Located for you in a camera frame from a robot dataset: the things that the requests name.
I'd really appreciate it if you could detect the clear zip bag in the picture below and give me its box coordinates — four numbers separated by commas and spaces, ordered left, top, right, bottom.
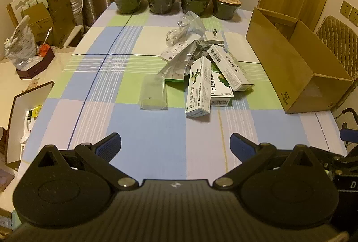
177, 10, 207, 40

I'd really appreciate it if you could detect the green head medicine box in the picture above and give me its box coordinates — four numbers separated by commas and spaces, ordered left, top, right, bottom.
211, 62, 234, 106

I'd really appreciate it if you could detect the white barcode medicine box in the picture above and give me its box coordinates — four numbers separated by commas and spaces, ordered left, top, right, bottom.
207, 45, 254, 91

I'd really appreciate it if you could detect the brown cardboard box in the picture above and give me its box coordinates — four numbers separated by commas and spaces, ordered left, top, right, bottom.
246, 8, 353, 114

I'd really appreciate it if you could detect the tall green white medicine box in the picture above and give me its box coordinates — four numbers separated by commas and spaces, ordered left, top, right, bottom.
185, 56, 211, 118

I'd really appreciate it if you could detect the white remote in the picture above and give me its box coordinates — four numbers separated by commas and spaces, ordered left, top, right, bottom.
160, 39, 195, 62

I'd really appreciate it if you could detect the noodle bowl red lid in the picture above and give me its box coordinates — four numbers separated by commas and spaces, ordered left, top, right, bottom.
178, 0, 212, 17

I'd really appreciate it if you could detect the dark wooden tray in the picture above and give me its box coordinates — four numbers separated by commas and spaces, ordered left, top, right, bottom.
16, 46, 56, 80

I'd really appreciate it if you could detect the noodle bowl orange lid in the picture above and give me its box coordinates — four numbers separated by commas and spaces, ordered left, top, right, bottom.
212, 0, 241, 20

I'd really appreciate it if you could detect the checked tablecloth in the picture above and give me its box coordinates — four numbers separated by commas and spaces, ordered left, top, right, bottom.
19, 4, 346, 181

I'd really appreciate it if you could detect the white power adapter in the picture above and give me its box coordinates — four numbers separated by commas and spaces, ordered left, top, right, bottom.
205, 29, 224, 45

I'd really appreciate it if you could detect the clear plastic box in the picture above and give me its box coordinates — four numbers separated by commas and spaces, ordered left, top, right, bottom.
138, 74, 167, 111

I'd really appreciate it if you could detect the silver foil bag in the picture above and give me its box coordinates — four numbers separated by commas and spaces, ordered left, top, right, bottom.
157, 40, 221, 82

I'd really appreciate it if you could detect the brown paper bag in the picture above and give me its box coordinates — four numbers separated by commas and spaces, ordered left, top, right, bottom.
47, 0, 76, 47

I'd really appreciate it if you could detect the quilted chair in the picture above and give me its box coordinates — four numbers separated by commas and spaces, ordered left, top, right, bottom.
316, 15, 358, 80

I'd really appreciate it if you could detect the white carved chair back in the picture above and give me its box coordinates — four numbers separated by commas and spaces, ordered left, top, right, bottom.
7, 0, 31, 27

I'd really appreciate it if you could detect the open white gift box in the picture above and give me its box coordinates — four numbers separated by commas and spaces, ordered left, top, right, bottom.
5, 81, 55, 171

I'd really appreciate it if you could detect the small cardboard box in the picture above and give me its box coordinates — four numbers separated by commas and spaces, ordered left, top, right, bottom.
22, 3, 53, 42

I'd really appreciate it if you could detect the keyring tag in bag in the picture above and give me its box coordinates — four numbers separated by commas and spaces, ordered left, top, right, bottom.
166, 28, 186, 47

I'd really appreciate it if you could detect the white plastic bag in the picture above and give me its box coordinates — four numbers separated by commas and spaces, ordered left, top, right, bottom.
4, 15, 39, 71

